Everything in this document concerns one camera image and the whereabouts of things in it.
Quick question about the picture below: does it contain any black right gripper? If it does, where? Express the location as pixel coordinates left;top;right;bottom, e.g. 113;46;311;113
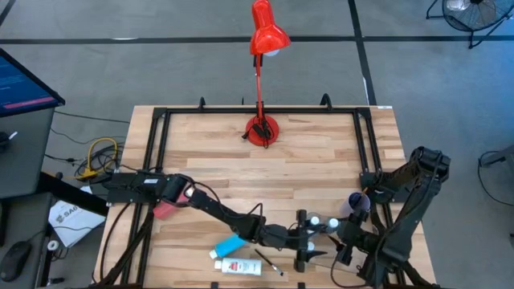
327;211;371;267

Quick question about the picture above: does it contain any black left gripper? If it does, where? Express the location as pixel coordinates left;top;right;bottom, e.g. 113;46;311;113
259;209;328;274

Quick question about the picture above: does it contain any clear plastic bin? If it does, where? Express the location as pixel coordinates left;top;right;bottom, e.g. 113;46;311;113
299;210;382;279

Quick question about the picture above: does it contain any purple plastic cup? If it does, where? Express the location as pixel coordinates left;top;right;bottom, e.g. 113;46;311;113
340;191;372;218

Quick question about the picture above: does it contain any white bottle red label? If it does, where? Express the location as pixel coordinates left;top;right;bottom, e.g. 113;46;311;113
213;257;263;277

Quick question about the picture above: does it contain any large light blue paint bottle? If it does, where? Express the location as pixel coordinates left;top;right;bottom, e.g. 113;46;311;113
208;234;248;260

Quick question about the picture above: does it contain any large red paint bottle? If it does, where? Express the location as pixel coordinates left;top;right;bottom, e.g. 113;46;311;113
153;192;190;221

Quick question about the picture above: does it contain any grey equipment leg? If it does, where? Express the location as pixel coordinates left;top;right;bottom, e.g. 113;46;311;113
477;144;514;169

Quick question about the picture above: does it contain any red desk lamp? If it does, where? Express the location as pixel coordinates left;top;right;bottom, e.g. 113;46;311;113
242;0;292;149

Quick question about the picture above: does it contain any white printed paper sheet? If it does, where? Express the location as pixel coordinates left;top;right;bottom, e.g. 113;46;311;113
47;199;107;248

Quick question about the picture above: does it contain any black side table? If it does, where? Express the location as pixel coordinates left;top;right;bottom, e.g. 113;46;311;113
0;171;109;289

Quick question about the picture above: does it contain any black floor fan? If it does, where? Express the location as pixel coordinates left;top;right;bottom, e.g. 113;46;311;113
425;0;514;50

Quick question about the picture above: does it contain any black computer mouse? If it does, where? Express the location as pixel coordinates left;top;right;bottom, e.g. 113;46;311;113
0;240;33;283

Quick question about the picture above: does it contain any grey desk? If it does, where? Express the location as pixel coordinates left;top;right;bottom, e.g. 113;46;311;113
0;107;56;200

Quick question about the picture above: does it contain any computer monitor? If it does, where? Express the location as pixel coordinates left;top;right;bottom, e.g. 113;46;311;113
0;47;66;118

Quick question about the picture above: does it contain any black aluminium table frame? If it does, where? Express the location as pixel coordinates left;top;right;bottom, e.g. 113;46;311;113
90;92;443;289

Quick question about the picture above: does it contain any yellow cable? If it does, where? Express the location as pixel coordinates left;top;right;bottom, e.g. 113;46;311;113
75;137;118;181

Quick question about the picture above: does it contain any black floor cable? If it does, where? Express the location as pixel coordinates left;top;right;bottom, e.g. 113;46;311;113
54;110;132;125

